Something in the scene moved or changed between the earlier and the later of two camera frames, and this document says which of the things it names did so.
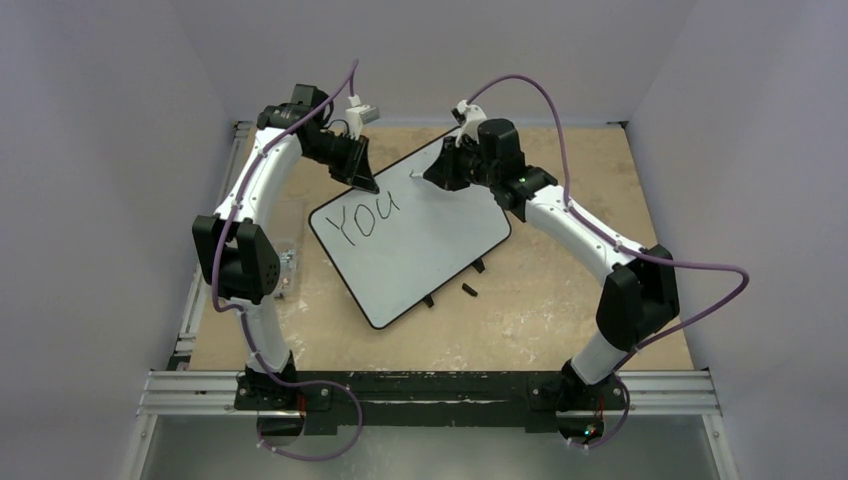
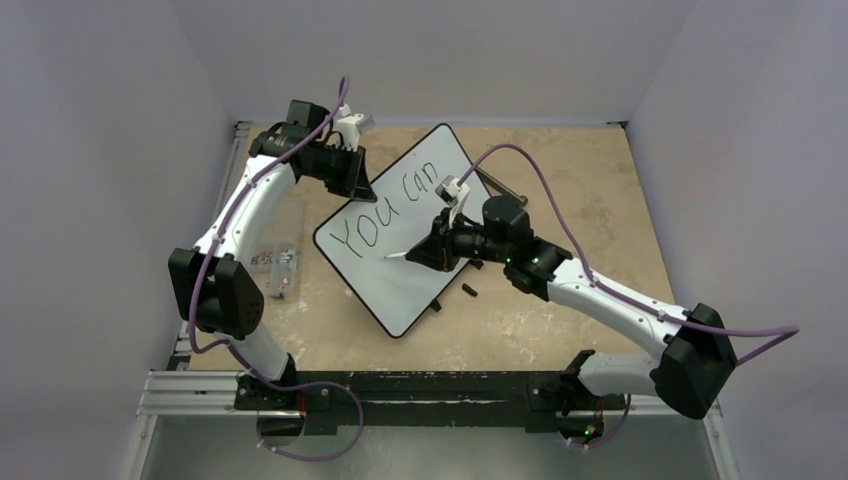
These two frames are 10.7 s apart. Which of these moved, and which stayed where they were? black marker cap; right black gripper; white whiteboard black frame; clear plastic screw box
Moved: right black gripper; white whiteboard black frame
Stayed: clear plastic screw box; black marker cap
